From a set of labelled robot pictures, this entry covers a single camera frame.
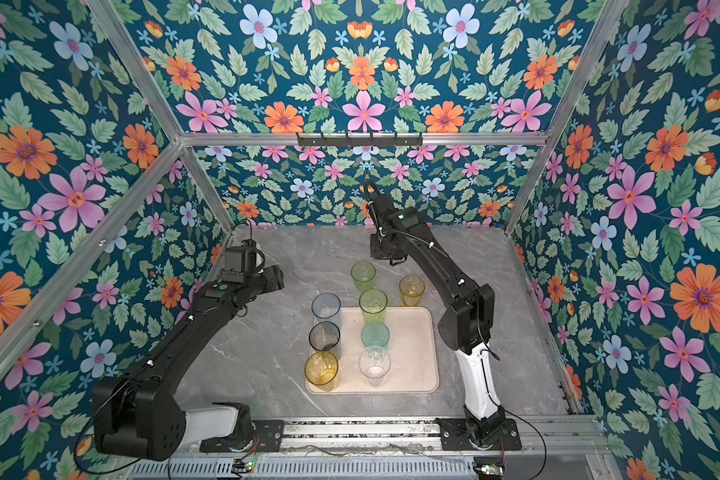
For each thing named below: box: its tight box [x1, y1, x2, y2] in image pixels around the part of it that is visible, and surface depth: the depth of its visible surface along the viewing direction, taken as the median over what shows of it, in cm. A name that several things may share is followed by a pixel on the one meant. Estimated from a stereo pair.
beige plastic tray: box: [306, 306, 439, 395], surface depth 88 cm
